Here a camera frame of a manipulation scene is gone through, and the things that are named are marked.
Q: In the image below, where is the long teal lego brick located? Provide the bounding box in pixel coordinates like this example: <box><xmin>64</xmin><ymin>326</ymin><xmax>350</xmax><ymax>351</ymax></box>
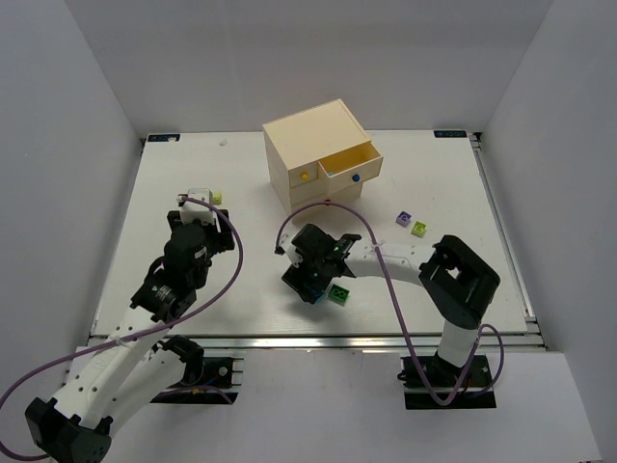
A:
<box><xmin>304</xmin><ymin>288</ymin><xmax>325</xmax><ymax>305</ymax></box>

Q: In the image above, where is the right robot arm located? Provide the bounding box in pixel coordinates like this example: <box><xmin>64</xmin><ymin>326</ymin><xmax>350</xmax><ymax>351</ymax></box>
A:
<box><xmin>275</xmin><ymin>224</ymin><xmax>500</xmax><ymax>387</ymax></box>

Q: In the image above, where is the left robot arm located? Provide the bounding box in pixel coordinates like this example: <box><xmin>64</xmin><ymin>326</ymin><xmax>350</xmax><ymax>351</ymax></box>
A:
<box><xmin>25</xmin><ymin>198</ymin><xmax>237</xmax><ymax>462</ymax></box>

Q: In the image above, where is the green lego brick front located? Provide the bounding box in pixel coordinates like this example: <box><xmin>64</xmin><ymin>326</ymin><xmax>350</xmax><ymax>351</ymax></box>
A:
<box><xmin>327</xmin><ymin>285</ymin><xmax>350</xmax><ymax>306</ymax></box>

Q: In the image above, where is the cream drawer, yellow knob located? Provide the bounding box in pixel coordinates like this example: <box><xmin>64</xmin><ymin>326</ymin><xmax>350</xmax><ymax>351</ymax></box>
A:
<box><xmin>288</xmin><ymin>161</ymin><xmax>318</xmax><ymax>188</ymax></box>

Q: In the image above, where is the lime lego brick right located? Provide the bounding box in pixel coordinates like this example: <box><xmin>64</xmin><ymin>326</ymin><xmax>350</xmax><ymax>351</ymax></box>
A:
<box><xmin>411</xmin><ymin>221</ymin><xmax>427</xmax><ymax>237</ymax></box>

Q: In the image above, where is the cream drawer cabinet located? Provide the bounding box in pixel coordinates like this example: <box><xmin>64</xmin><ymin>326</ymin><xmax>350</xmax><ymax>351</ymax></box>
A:
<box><xmin>262</xmin><ymin>99</ymin><xmax>374</xmax><ymax>213</ymax></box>

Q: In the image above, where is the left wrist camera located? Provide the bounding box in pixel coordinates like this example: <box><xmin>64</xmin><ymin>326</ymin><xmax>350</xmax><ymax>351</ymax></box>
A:
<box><xmin>176</xmin><ymin>188</ymin><xmax>216</xmax><ymax>226</ymax></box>

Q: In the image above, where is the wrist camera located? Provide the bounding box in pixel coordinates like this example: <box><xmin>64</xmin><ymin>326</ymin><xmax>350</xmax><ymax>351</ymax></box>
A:
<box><xmin>275</xmin><ymin>232</ymin><xmax>303</xmax><ymax>268</ymax></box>
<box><xmin>176</xmin><ymin>188</ymin><xmax>216</xmax><ymax>226</ymax></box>

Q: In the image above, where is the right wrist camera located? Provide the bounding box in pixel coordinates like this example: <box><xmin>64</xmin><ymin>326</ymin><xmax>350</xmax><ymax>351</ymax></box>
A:
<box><xmin>275</xmin><ymin>232</ymin><xmax>303</xmax><ymax>268</ymax></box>

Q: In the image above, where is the aluminium table rail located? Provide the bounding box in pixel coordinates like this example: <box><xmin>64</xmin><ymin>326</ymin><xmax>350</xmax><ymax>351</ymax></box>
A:
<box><xmin>192</xmin><ymin>333</ymin><xmax>546</xmax><ymax>349</ymax></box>

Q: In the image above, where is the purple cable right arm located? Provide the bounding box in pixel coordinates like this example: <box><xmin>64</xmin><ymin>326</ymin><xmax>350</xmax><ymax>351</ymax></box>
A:
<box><xmin>275</xmin><ymin>201</ymin><xmax>506</xmax><ymax>405</ymax></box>

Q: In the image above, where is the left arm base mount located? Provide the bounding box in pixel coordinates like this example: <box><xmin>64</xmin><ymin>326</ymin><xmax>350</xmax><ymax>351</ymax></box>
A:
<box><xmin>134</xmin><ymin>336</ymin><xmax>241</xmax><ymax>405</ymax></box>

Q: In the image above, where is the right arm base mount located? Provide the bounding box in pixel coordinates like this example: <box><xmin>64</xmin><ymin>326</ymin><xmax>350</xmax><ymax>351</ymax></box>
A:
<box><xmin>397</xmin><ymin>355</ymin><xmax>496</xmax><ymax>411</ymax></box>

